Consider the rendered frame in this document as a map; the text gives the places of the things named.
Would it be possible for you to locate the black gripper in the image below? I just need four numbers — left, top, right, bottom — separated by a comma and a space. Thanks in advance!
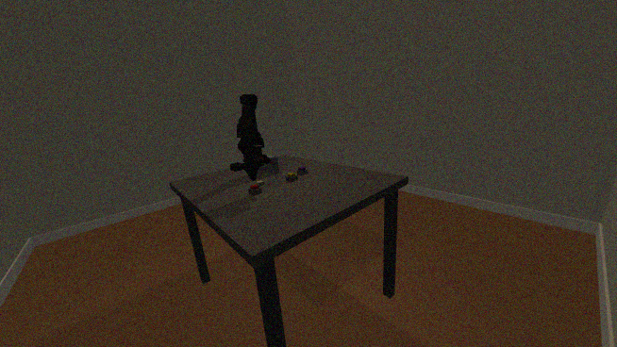
230, 148, 271, 181

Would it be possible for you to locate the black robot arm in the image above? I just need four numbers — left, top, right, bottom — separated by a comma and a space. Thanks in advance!
237, 94, 267, 167

